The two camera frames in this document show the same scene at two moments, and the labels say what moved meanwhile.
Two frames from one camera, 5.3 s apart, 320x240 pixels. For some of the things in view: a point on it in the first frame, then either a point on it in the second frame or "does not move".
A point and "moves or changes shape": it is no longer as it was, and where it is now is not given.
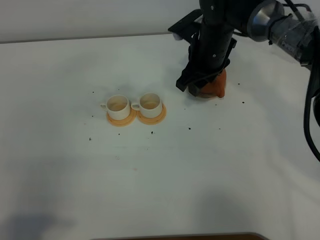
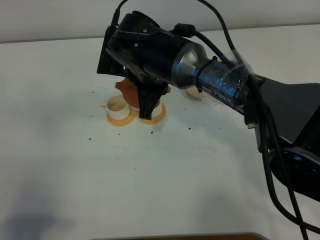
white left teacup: [118, 107] does not move
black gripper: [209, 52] → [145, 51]
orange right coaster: [152, 121] does not move
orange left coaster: [123, 122] does not move
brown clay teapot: [216, 88] moves or changes shape
